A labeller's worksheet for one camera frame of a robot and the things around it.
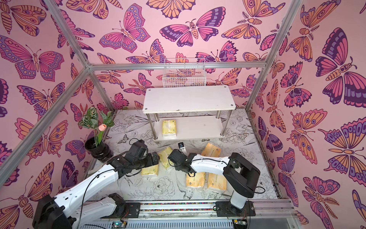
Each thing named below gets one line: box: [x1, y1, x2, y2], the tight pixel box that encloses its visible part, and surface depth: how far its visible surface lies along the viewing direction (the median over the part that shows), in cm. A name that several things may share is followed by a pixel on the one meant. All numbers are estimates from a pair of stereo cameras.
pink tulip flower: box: [98, 123, 107, 132], surface depth 76 cm
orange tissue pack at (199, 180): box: [185, 171, 207, 188], surface depth 81 cm
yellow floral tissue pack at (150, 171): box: [140, 164, 160, 177], surface depth 85 cm
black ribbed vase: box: [84, 136, 114, 162], surface depth 86 cm
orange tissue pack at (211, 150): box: [201, 142, 222, 158], surface depth 95 cm
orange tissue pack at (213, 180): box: [200, 171, 228, 191], surface depth 81 cm
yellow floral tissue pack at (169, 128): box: [162, 119, 177, 137], surface depth 97 cm
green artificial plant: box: [77, 106, 115, 147], surface depth 77 cm
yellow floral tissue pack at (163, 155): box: [158, 146, 174, 170], surface depth 94 cm
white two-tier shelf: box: [142, 84, 237, 141], surface depth 88 cm
